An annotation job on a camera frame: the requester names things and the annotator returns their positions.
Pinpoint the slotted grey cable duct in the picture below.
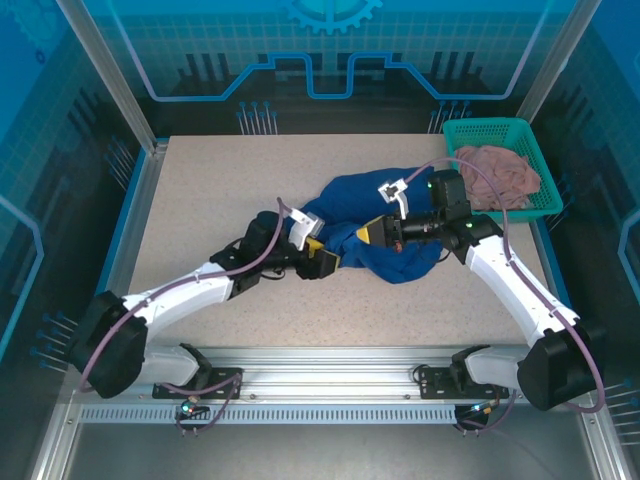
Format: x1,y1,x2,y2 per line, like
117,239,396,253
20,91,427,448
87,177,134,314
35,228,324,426
77,405,459,426

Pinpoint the aluminium side rail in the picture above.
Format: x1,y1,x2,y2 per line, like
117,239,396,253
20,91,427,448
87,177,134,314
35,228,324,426
87,142,169,364

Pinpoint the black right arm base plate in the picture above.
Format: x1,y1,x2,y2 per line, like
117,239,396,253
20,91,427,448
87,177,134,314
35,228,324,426
417,366,511,400

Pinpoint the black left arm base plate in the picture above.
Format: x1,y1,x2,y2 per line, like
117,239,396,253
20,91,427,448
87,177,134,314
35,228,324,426
152,367,247,401

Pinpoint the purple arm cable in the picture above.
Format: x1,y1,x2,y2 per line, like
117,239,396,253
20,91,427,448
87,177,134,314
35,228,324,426
403,157,607,437
78,197,247,437

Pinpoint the blue t-shirt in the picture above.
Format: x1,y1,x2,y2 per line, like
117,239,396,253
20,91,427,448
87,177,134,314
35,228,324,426
299,168,449,285

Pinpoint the aluminium frame post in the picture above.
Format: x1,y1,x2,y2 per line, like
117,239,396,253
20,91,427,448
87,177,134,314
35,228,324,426
517,0,601,124
54,0,169,157

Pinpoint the pink crumpled cloth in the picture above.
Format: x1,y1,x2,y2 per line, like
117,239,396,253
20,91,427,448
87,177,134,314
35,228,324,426
455,144,543,212

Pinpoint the green plastic mesh basket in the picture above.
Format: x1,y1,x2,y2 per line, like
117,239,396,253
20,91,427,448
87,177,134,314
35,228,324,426
442,118,566,226

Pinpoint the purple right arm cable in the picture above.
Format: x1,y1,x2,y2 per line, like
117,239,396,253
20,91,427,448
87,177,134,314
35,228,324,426
403,157,607,437

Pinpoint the aluminium mounting rail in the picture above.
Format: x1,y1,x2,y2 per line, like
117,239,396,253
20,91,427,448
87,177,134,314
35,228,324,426
64,344,599,407

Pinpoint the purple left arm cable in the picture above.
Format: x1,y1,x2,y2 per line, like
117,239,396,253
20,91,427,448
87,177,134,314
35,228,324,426
78,197,247,437

